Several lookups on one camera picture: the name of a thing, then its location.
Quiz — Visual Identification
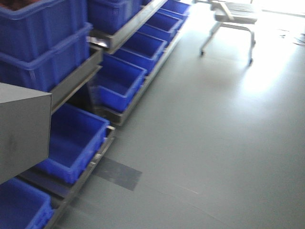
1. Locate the gray square base block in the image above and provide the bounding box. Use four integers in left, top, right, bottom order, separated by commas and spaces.
0, 83, 52, 183

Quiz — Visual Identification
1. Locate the steel rack with bins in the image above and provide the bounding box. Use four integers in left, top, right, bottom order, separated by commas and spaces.
0, 0, 190, 229

